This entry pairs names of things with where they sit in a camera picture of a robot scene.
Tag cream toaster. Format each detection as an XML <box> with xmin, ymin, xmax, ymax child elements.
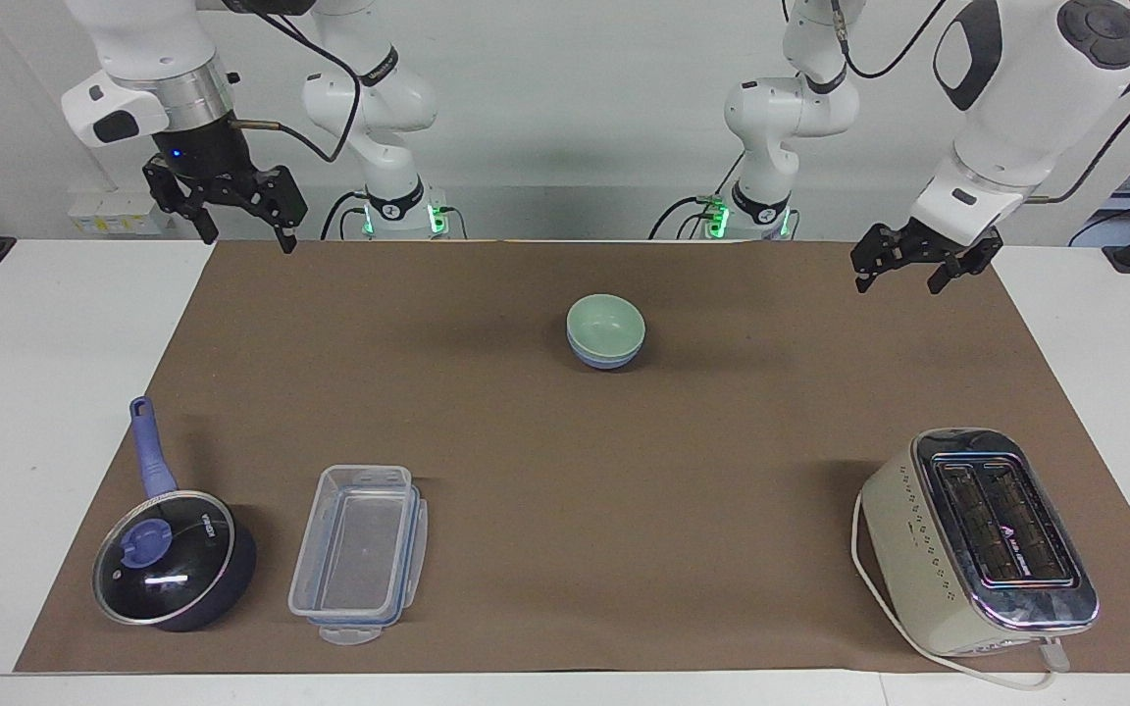
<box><xmin>859</xmin><ymin>427</ymin><xmax>1102</xmax><ymax>659</ymax></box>

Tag blue saucepan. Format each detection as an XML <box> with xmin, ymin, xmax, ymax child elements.
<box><xmin>92</xmin><ymin>395</ymin><xmax>259</xmax><ymax>633</ymax></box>

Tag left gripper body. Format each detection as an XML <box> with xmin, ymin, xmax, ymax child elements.
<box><xmin>902</xmin><ymin>218</ymin><xmax>1002</xmax><ymax>263</ymax></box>

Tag green bowl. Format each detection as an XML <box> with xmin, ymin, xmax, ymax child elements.
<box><xmin>566</xmin><ymin>293</ymin><xmax>646</xmax><ymax>358</ymax></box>

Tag clear plastic container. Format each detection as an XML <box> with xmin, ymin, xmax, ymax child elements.
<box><xmin>288</xmin><ymin>465</ymin><xmax>416</xmax><ymax>626</ymax></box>

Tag clear plastic lid blue seal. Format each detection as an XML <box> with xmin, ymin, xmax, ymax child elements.
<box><xmin>288</xmin><ymin>482</ymin><xmax>430</xmax><ymax>647</ymax></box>

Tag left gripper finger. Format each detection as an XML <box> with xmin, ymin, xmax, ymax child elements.
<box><xmin>926</xmin><ymin>233</ymin><xmax>1004</xmax><ymax>296</ymax></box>
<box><xmin>850</xmin><ymin>223</ymin><xmax>920</xmax><ymax>294</ymax></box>

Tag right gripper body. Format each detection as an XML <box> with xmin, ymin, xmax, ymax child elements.
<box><xmin>154</xmin><ymin>112</ymin><xmax>258</xmax><ymax>194</ymax></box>

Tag blue bowl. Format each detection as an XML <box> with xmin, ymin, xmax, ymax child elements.
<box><xmin>568</xmin><ymin>334</ymin><xmax>644</xmax><ymax>371</ymax></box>

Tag glass pan lid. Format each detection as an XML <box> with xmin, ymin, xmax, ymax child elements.
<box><xmin>92</xmin><ymin>490</ymin><xmax>236</xmax><ymax>627</ymax></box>

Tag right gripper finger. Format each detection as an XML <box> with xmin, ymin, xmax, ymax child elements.
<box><xmin>225</xmin><ymin>166</ymin><xmax>310</xmax><ymax>255</ymax></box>
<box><xmin>141</xmin><ymin>157</ymin><xmax>224</xmax><ymax>245</ymax></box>

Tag white power cable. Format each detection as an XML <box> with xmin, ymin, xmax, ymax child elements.
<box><xmin>850</xmin><ymin>490</ymin><xmax>1072</xmax><ymax>691</ymax></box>

